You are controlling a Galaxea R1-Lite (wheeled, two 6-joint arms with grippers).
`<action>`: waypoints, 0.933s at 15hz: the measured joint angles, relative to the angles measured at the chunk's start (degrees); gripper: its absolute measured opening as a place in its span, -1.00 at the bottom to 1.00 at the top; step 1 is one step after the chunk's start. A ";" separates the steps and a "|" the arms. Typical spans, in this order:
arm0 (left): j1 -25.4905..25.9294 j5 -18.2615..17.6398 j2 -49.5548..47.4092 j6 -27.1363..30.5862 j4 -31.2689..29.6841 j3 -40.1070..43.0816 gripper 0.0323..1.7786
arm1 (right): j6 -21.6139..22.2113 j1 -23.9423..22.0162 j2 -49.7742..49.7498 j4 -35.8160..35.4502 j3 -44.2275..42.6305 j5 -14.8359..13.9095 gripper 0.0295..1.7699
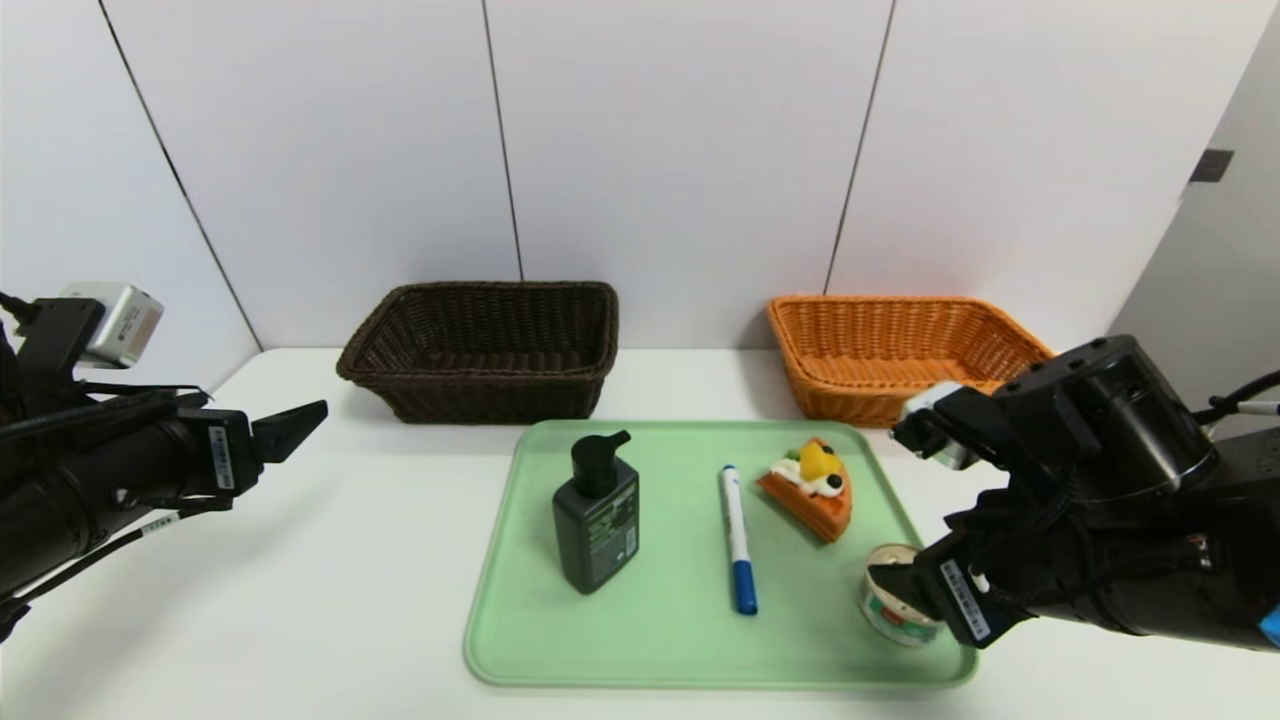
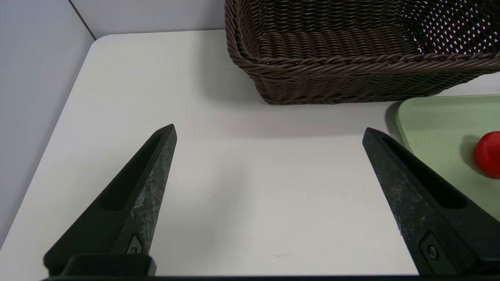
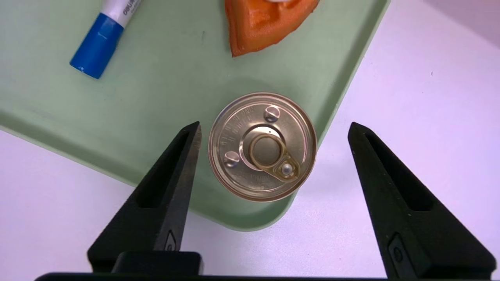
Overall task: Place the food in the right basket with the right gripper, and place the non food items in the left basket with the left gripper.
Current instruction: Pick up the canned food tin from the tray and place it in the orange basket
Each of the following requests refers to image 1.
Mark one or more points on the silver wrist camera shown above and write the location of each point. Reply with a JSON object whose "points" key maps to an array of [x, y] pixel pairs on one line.
{"points": [[120, 320], [925, 398]]}

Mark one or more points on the light green plastic tray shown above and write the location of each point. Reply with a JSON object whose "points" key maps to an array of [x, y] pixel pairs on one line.
{"points": [[670, 640]]}

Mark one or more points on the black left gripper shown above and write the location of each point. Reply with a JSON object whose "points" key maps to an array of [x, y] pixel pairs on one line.
{"points": [[226, 457]]}

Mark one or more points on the white blue marker pen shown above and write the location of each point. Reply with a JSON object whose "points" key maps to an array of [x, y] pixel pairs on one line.
{"points": [[738, 540]]}

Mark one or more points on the small food tin can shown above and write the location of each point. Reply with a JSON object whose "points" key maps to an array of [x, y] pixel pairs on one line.
{"points": [[890, 620]]}

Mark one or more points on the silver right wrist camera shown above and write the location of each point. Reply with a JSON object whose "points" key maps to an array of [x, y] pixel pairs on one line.
{"points": [[925, 398]]}

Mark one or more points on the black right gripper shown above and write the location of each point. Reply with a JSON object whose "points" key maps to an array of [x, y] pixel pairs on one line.
{"points": [[962, 598]]}

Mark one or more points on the orange cake slice toy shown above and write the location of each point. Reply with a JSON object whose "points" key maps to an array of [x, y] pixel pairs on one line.
{"points": [[820, 510]]}

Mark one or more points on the black pump soap bottle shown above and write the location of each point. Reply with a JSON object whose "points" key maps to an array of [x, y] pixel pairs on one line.
{"points": [[595, 540]]}

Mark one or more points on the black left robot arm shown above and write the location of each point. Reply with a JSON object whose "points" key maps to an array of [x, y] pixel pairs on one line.
{"points": [[80, 490]]}

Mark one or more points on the orange wicker basket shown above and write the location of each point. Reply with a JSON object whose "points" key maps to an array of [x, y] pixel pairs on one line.
{"points": [[860, 390]]}

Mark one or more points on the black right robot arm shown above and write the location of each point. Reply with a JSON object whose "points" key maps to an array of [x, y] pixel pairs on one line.
{"points": [[1130, 420]]}

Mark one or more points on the dark brown wicker basket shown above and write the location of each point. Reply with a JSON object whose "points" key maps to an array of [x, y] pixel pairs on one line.
{"points": [[480, 395]]}

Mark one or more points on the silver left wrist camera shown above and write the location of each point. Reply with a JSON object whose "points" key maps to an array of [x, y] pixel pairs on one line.
{"points": [[120, 320]]}

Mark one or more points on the dark wall plate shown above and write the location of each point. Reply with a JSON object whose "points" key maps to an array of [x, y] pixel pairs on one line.
{"points": [[1211, 166]]}

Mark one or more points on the black left camera bracket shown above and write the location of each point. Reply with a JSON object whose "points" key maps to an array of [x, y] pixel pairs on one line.
{"points": [[60, 340]]}

